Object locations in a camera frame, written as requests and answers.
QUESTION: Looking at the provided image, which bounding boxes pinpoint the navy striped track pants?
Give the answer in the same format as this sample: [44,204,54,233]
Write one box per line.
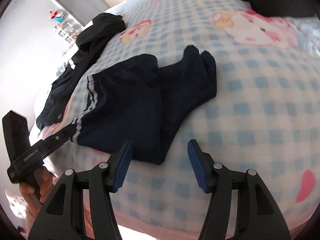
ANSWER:
[72,46,217,165]

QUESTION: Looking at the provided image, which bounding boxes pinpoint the person left hand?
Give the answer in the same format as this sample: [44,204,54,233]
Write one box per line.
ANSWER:
[19,166,59,217]

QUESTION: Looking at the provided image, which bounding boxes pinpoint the blue checkered cartoon blanket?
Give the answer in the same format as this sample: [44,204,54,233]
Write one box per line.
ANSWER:
[41,0,320,235]

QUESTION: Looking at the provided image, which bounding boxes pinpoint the small white shelf rack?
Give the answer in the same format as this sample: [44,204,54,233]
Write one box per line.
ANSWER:
[55,21,80,43]

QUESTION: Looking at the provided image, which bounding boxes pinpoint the black jacket on bed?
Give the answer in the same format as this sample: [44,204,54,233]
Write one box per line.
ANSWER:
[36,12,126,130]

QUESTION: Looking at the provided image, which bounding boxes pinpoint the red blue plush toy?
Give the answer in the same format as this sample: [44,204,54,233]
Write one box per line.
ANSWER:
[49,10,67,23]

